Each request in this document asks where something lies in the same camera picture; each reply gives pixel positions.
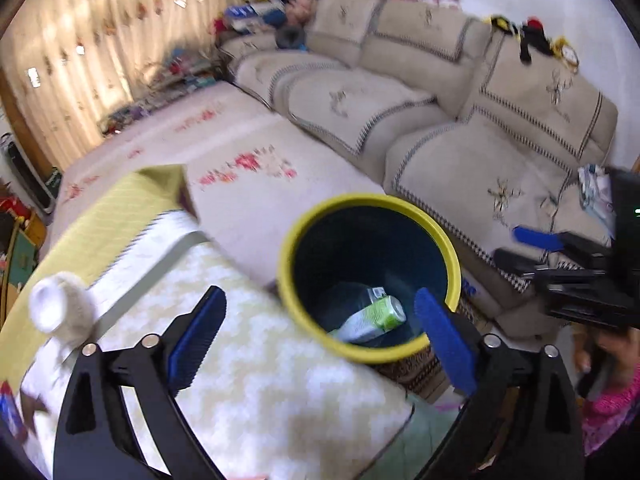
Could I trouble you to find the blue tissue pack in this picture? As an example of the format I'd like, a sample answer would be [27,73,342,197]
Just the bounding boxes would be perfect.
[0,381,29,445]

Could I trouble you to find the black tower fan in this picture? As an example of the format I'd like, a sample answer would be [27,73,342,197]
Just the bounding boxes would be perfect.
[4,141,57,213]

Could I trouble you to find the black red mouse plush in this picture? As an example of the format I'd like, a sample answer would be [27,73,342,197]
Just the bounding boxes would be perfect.
[517,16,556,66]

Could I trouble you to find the yellow rimmed trash bin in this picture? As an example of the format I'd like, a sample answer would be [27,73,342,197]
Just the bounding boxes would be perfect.
[277,192,461,365]

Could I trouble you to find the person's right hand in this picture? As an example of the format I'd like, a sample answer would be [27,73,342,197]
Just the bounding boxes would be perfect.
[574,327,640,376]

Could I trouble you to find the white blue cloth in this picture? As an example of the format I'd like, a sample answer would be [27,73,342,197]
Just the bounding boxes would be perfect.
[577,164,617,228]

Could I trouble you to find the grey neck pillow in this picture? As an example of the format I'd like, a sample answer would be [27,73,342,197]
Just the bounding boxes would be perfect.
[276,25,307,51]

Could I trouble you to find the cream patterned curtain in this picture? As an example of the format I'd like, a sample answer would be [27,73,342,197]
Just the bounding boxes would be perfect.
[0,0,286,173]

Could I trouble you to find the beige embroidered sofa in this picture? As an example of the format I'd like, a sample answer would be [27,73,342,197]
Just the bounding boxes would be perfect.
[220,0,619,342]

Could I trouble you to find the yellow lion plush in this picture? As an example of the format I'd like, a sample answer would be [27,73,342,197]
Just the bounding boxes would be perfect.
[550,35,581,72]

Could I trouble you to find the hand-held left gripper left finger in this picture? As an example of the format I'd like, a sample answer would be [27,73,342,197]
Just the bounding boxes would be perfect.
[52,285,228,480]

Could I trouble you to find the floral beige mattress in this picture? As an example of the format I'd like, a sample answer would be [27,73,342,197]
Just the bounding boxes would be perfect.
[52,81,401,261]

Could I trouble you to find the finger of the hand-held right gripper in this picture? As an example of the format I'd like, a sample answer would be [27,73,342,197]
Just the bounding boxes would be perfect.
[492,248,608,282]
[511,226,612,268]

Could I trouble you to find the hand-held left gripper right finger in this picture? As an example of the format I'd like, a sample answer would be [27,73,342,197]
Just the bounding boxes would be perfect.
[414,287,586,480]

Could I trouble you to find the person's right forearm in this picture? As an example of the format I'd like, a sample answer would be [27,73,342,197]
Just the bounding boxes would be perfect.
[580,360,640,457]

